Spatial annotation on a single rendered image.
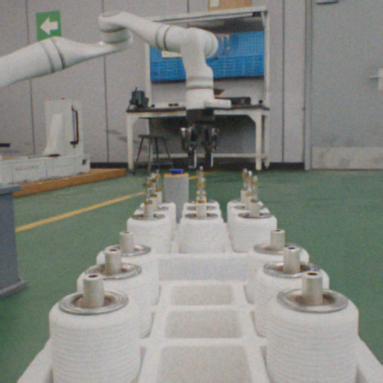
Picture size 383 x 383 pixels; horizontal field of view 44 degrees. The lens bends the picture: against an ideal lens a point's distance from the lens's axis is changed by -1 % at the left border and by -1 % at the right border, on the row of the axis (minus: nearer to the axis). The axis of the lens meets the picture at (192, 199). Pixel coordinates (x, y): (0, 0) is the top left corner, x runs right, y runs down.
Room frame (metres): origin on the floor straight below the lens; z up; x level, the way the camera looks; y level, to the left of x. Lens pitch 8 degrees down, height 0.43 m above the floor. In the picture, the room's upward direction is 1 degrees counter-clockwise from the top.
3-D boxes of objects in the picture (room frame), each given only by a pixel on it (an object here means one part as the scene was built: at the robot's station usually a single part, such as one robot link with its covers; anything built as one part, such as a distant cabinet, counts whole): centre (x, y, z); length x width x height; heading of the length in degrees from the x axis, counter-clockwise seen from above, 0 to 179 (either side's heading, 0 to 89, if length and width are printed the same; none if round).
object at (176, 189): (1.46, 0.05, 0.16); 0.07 x 0.07 x 0.31; 89
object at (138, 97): (5.68, 0.60, 0.87); 0.41 x 0.17 x 0.25; 163
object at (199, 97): (1.27, -0.04, 0.53); 0.11 x 0.09 x 0.06; 50
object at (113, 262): (0.62, 0.11, 0.26); 0.02 x 0.02 x 0.03
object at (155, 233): (1.05, 0.10, 0.16); 0.10 x 0.10 x 0.18
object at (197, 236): (1.05, -0.02, 0.16); 0.10 x 0.10 x 0.18
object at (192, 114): (1.28, -0.03, 0.46); 0.08 x 0.08 x 0.09
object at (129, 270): (0.62, 0.11, 0.25); 0.08 x 0.08 x 0.01
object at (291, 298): (0.49, -0.13, 0.25); 0.08 x 0.08 x 0.01
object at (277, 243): (0.73, -0.13, 0.26); 0.02 x 0.02 x 0.03
